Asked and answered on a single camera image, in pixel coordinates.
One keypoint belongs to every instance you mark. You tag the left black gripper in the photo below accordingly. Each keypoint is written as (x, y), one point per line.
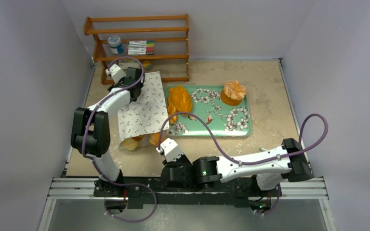
(121, 82)

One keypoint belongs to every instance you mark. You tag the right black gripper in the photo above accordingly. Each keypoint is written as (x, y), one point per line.
(175, 164)

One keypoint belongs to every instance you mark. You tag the white patterned paper bag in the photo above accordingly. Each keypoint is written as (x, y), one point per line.
(147, 114)

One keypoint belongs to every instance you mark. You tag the orange braided fake bread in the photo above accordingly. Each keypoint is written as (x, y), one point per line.
(172, 114)

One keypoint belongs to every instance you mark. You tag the long orange fake baguette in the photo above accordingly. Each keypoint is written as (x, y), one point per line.
(155, 137)

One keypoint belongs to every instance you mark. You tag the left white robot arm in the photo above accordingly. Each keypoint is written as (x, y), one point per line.
(91, 127)

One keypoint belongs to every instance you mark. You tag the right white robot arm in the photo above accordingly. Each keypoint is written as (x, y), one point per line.
(285, 162)

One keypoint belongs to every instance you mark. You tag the small brown fake bread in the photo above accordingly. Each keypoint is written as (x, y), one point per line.
(138, 138)

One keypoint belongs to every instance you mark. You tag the pale yellow fake bun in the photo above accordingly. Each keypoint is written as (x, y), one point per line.
(130, 144)

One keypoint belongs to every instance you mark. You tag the white small box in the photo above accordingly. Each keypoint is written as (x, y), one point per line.
(123, 64)

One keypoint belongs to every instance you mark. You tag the yellow grey sharpener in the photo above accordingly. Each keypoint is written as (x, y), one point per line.
(146, 65)

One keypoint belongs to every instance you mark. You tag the pack of coloured markers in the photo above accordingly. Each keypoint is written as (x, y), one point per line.
(141, 47)

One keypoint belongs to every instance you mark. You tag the blue lidded jar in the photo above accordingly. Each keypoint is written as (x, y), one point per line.
(115, 44)

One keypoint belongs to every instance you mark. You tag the green floral tray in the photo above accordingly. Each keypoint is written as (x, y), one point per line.
(223, 120)

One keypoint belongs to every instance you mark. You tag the wooden shelf rack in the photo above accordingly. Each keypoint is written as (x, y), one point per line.
(99, 54)

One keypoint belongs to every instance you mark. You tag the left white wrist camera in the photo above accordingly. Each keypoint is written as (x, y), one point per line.
(115, 72)

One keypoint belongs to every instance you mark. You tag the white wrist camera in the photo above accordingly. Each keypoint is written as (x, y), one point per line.
(115, 72)
(170, 150)

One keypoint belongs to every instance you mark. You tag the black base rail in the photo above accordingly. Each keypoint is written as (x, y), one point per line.
(140, 191)

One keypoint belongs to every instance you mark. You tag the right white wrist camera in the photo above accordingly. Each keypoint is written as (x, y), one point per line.
(170, 150)

